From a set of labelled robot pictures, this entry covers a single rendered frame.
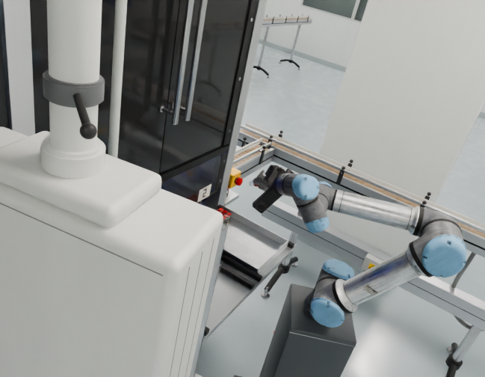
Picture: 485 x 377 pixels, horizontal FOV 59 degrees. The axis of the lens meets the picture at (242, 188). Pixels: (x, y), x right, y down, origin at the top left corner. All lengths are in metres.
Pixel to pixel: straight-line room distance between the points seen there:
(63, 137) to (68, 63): 0.11
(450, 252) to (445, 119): 1.67
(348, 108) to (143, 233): 2.50
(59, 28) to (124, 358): 0.53
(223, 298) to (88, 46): 1.09
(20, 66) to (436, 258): 1.15
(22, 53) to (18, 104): 0.11
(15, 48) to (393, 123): 2.41
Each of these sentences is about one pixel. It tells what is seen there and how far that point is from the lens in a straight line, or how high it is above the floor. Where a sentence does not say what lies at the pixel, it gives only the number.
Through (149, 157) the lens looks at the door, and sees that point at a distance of 1.44.
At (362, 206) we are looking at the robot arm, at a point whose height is 1.30.
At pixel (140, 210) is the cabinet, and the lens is 0.72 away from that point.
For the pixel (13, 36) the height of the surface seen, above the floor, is 1.71.
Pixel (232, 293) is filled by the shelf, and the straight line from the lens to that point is 1.58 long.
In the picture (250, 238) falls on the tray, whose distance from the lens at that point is 1.85.
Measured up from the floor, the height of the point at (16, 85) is 1.61.
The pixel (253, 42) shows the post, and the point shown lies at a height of 1.64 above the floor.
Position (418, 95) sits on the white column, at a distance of 2.92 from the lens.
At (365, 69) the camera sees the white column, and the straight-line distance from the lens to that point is 2.98.
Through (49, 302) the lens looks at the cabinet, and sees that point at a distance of 0.83.
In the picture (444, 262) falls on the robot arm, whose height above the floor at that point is 1.30.
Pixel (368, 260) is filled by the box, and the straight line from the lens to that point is 2.62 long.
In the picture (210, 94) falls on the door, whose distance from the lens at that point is 1.59.
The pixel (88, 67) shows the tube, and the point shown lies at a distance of 0.67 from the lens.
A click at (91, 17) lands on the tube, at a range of 0.65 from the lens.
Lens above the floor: 1.95
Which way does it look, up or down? 29 degrees down
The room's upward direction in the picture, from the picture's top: 13 degrees clockwise
